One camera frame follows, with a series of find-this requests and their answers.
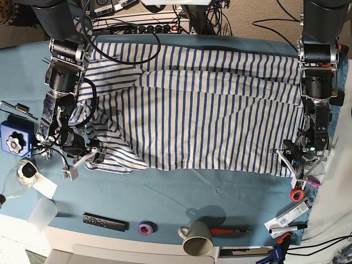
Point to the clear plastic bottle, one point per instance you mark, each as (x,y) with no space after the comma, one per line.
(19,180)

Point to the translucent plastic cup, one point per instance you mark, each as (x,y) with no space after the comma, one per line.
(42,215)

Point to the blue white striped T-shirt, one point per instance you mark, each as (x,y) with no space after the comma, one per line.
(171,107)

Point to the metal rod with spring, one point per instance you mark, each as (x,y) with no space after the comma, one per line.
(19,108)

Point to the black power strip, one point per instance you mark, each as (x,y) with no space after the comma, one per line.
(157,29)

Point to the red handled screwdriver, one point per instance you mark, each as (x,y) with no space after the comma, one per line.
(219,231)

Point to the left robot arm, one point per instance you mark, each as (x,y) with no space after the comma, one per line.
(320,56)

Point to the black marker pen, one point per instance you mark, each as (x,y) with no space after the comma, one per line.
(288,228)

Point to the small white keyring gadget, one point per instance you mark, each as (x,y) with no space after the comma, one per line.
(47,154)

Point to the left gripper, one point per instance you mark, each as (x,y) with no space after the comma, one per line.
(302,162)

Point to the blue table cloth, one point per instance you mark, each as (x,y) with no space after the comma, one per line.
(173,198)

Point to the blue box with knob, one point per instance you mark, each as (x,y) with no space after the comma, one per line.
(17,136)

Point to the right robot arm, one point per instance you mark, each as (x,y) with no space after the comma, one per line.
(70,46)

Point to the orange black clamp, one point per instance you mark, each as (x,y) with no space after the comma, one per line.
(337,56)

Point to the orange tape roll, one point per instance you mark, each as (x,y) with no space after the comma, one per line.
(296,195)

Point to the black square box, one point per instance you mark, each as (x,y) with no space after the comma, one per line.
(338,100)

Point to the white paper card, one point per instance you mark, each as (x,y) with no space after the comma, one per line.
(44,186)

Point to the white packaged item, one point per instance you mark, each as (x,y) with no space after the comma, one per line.
(279,224)

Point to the purple small tube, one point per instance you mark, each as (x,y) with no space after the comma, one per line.
(313,182)

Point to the blue black bar clamp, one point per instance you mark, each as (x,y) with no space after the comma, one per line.
(278,253)

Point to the black remote control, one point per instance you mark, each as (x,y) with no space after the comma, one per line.
(105,222)

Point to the grey ceramic mug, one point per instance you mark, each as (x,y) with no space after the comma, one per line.
(197,240)

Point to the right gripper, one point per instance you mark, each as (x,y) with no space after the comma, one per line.
(76,148)

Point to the purple tape roll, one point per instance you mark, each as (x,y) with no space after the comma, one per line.
(146,227)

